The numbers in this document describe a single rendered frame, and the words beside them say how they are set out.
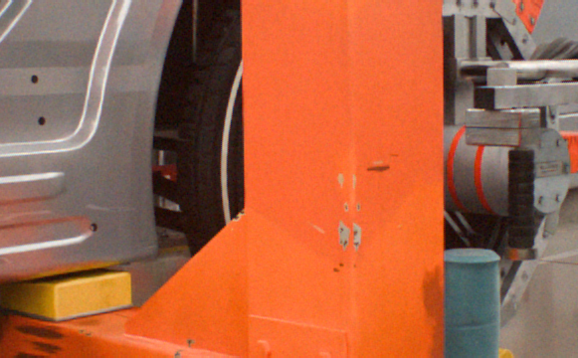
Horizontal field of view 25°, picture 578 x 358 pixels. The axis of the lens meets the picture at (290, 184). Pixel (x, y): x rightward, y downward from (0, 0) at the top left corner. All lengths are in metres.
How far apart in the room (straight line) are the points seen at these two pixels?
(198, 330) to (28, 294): 0.33
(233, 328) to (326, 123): 0.29
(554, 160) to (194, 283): 0.65
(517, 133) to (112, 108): 0.54
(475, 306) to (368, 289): 0.51
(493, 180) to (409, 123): 0.53
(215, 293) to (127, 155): 0.35
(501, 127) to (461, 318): 0.29
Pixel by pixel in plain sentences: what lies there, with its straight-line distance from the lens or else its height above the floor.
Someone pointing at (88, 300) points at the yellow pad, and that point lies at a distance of 1.77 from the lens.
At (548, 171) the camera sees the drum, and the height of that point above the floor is 0.85.
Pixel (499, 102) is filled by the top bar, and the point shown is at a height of 0.96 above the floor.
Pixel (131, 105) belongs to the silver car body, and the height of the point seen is 0.96.
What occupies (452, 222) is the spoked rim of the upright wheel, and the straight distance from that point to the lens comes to 2.17.
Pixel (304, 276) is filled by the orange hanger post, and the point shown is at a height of 0.79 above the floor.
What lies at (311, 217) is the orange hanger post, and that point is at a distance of 1.36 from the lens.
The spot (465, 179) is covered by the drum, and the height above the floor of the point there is 0.84.
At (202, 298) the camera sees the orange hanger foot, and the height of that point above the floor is 0.74.
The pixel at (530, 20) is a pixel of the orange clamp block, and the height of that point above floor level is 1.08.
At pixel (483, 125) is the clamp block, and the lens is 1.75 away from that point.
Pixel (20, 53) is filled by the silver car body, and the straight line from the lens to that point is 1.70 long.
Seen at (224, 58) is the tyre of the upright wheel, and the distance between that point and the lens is 1.95.
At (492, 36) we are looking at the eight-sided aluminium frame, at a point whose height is 1.05.
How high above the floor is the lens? 1.02
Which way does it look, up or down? 6 degrees down
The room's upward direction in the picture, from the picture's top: 1 degrees counter-clockwise
